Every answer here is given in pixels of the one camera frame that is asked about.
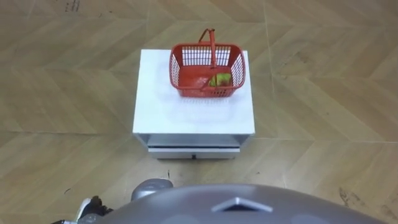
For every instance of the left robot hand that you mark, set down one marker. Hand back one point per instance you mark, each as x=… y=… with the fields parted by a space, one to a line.
x=93 y=207

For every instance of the red plastic basket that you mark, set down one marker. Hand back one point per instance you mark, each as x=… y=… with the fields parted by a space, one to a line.
x=192 y=77

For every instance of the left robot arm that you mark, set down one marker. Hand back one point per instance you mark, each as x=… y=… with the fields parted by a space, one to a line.
x=88 y=219

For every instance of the white bedside cabinet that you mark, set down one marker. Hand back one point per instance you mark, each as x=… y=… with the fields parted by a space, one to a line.
x=192 y=115

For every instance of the robot body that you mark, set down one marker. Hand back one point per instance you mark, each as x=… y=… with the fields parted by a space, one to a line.
x=236 y=208

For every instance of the green fruit soft toy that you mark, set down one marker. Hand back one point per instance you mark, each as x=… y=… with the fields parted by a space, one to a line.
x=222 y=80

